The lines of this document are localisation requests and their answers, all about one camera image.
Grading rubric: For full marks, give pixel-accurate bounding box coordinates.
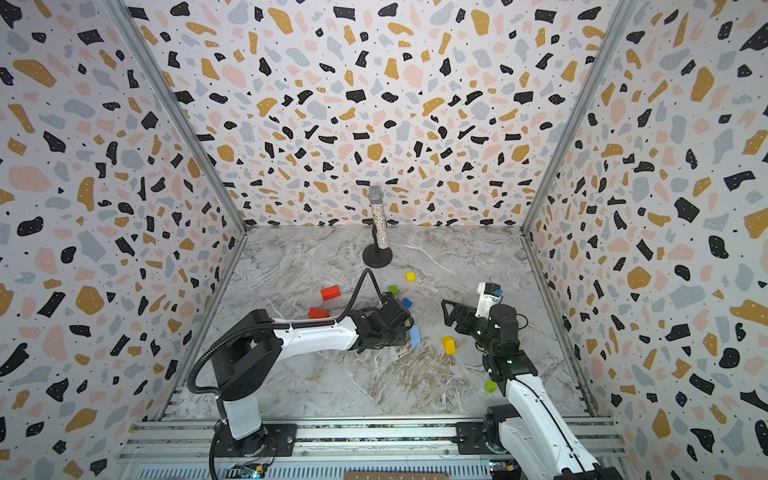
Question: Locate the light blue long wood block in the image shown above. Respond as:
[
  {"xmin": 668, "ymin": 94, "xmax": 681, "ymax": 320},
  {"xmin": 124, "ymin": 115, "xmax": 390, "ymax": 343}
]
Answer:
[{"xmin": 409, "ymin": 325, "xmax": 421, "ymax": 346}]

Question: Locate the red rectangular wood block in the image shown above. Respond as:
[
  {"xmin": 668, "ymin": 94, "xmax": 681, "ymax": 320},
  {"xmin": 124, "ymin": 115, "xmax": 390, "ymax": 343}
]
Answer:
[{"xmin": 320, "ymin": 285, "xmax": 341, "ymax": 301}]

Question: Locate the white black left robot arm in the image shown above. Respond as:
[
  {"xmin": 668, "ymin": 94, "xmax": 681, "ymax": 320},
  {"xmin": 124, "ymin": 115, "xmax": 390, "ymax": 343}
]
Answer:
[{"xmin": 208, "ymin": 292, "xmax": 414, "ymax": 441}]

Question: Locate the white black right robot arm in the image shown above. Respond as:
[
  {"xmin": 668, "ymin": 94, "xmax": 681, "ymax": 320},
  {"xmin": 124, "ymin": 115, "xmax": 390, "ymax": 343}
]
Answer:
[{"xmin": 441, "ymin": 300, "xmax": 621, "ymax": 479}]

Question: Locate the yellow rectangular wood block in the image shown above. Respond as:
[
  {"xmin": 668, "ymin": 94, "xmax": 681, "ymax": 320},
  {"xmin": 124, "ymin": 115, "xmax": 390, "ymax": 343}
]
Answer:
[{"xmin": 441, "ymin": 336, "xmax": 457, "ymax": 356}]

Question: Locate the lime green wood cylinder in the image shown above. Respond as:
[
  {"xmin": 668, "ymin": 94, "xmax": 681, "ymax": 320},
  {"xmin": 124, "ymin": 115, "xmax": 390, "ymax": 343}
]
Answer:
[{"xmin": 484, "ymin": 379, "xmax": 498, "ymax": 393}]

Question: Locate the black round microphone stand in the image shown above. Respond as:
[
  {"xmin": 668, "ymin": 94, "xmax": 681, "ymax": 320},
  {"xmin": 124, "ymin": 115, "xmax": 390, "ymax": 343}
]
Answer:
[{"xmin": 362, "ymin": 222, "xmax": 393, "ymax": 268}]

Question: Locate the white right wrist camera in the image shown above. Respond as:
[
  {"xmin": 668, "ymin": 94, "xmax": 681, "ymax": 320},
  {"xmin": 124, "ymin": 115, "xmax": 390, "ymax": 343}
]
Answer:
[{"xmin": 475, "ymin": 282, "xmax": 503, "ymax": 318}]

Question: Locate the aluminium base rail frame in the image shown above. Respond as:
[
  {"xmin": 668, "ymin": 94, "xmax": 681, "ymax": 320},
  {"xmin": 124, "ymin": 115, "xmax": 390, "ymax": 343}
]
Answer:
[{"xmin": 113, "ymin": 413, "xmax": 637, "ymax": 480}]

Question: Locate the right corner aluminium post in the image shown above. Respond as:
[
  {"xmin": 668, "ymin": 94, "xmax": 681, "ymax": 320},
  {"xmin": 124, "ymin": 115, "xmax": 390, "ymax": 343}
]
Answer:
[{"xmin": 521, "ymin": 0, "xmax": 637, "ymax": 238}]

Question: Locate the corner aluminium post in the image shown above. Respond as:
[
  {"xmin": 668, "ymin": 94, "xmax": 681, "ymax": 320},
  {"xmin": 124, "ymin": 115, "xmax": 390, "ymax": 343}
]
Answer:
[
  {"xmin": 521, "ymin": 0, "xmax": 637, "ymax": 238},
  {"xmin": 103, "ymin": 1, "xmax": 247, "ymax": 235}
]

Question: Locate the left corner aluminium post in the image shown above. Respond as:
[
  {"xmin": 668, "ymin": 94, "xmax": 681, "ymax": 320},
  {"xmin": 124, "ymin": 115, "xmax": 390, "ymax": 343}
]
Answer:
[{"xmin": 103, "ymin": 1, "xmax": 247, "ymax": 235}]

